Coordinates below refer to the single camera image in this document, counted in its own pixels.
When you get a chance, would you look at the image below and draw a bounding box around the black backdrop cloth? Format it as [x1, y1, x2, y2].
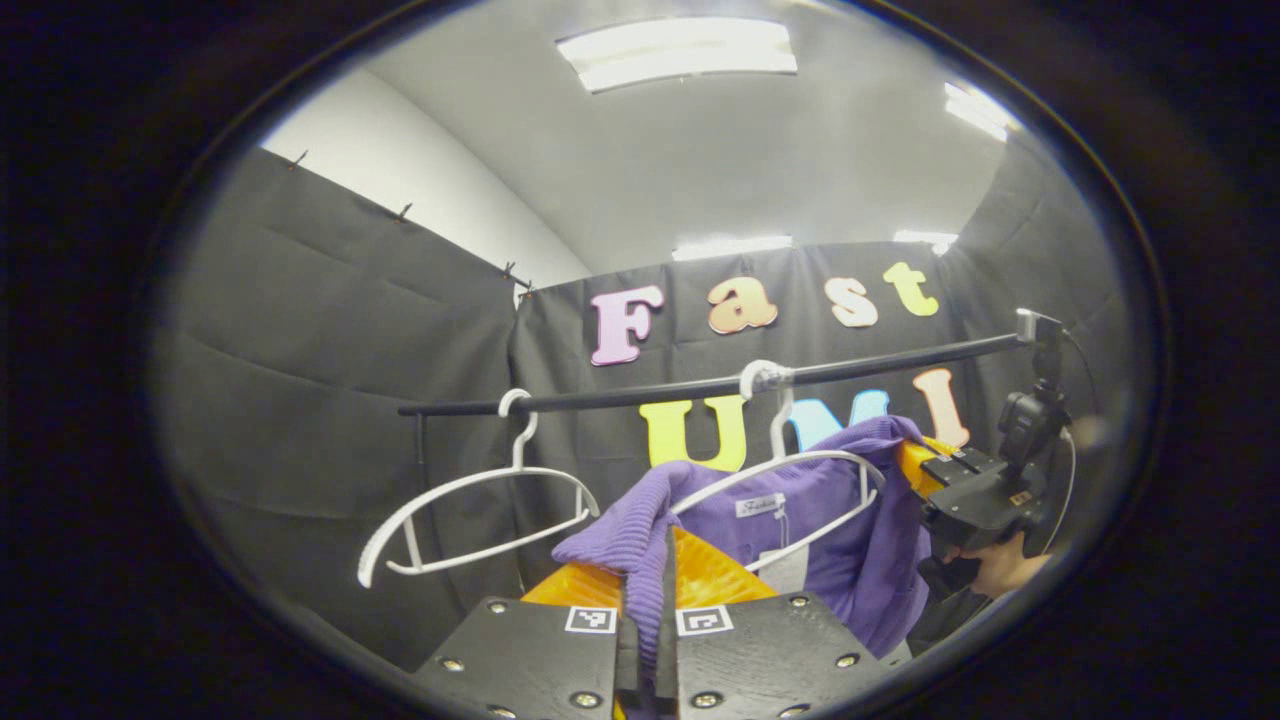
[150, 130, 1131, 671]

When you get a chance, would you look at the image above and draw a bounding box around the large ceiling light panel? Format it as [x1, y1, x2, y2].
[555, 17, 799, 94]

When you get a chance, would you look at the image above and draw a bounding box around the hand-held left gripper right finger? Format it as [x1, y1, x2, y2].
[660, 525, 886, 720]

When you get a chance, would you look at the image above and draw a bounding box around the purple corduroy jacket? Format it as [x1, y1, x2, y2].
[552, 415, 936, 716]

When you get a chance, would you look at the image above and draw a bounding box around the white plastic clothes hanger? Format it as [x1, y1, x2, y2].
[357, 388, 601, 589]
[668, 360, 888, 573]

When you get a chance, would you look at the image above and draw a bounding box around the black metal clothes rack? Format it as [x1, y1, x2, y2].
[398, 333, 1033, 496]

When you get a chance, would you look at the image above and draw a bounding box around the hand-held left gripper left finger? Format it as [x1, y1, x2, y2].
[410, 560, 641, 720]

